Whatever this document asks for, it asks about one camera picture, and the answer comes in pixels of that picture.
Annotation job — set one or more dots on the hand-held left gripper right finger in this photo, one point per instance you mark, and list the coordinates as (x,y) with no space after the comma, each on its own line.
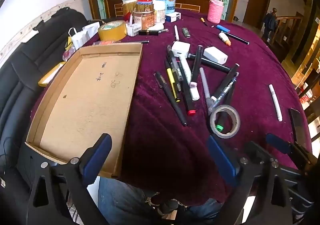
(222,162)

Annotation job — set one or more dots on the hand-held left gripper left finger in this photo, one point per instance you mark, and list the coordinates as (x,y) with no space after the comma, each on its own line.
(97,157)

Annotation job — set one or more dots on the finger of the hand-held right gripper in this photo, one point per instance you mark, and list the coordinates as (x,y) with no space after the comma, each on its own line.
(257,151)
(277,142)

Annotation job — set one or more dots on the shallow cardboard box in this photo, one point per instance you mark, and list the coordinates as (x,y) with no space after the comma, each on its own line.
(87,94)

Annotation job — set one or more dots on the pile of marker pens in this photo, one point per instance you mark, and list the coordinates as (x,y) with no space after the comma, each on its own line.
(185,89)

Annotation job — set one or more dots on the thick white charger block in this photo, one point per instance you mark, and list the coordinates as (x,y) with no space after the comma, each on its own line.
(214,54)

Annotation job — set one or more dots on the square white charger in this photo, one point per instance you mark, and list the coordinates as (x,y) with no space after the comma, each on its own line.
(180,48)

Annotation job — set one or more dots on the glossy dark chair back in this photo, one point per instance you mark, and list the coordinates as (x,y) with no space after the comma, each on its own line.
(297,124)

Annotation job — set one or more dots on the clear tape roll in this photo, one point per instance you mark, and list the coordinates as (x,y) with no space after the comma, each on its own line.
(225,135)

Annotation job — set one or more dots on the single white marker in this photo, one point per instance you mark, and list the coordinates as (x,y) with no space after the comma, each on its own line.
(275,102)

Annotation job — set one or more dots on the person's blue jeans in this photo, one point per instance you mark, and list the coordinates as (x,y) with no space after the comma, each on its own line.
(120,202)

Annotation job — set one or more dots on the maroon velvet tablecloth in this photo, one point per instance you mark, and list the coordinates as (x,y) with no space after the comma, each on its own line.
(155,144)

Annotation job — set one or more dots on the wooden display shelves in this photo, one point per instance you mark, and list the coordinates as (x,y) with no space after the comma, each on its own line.
(310,77)

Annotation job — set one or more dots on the yellow white flat packet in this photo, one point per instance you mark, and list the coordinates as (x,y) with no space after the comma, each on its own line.
(51,74)

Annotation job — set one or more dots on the red clear packet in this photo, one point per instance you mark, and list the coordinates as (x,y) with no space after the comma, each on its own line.
(68,53)

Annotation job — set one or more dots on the wooden stair railing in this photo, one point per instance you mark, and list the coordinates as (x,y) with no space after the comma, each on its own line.
(287,32)

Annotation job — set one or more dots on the slim black pen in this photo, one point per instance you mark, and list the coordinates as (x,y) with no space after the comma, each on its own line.
(237,38)

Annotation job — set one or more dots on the pink packet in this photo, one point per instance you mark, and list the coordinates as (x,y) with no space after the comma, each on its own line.
(105,43)

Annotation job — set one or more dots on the black leather sofa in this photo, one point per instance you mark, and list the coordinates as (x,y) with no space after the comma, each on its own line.
(30,64)

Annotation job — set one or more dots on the white glue tube orange cap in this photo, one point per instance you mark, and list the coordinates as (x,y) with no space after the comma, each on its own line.
(224,38)

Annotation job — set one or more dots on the white paper bag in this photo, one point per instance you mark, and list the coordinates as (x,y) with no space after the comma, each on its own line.
(80,37)
(92,28)

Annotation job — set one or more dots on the thin black pen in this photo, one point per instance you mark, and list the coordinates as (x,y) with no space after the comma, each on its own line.
(145,41)

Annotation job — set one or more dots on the brown packing tape roll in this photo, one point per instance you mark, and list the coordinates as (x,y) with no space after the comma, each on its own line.
(112,31)

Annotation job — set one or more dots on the blue lighter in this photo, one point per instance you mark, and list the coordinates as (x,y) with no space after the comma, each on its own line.
(222,28)

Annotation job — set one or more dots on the small white barcode box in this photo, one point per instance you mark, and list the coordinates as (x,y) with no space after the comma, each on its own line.
(133,29)

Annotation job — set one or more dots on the green lighter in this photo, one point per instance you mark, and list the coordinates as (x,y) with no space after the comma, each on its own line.
(186,32)

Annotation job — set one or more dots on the black rectangular tube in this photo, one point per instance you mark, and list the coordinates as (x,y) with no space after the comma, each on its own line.
(148,32)

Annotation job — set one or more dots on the white stylus pen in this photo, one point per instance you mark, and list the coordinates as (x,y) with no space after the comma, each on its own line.
(176,32)

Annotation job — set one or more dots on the wooden door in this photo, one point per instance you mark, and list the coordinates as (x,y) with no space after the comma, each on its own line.
(257,4)

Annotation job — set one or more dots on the yellow black screwdriver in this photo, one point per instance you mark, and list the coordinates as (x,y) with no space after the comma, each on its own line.
(203,21)

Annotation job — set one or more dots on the clear capped pen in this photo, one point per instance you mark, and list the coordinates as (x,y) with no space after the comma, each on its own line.
(163,30)

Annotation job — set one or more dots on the pink knitted bottle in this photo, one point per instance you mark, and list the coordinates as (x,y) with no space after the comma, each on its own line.
(215,12)

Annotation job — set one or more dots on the gold red carton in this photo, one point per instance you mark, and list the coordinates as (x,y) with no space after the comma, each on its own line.
(128,12)

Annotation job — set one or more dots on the small white blue box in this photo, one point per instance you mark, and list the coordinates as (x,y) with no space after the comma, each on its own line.
(173,17)

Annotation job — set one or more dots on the white plastic bottle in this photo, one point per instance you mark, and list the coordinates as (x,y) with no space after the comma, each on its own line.
(159,12)

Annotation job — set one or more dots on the clear jar red blue band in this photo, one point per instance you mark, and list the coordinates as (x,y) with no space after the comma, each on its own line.
(145,0)

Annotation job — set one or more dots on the blue white canister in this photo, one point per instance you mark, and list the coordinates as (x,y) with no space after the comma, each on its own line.
(166,3)

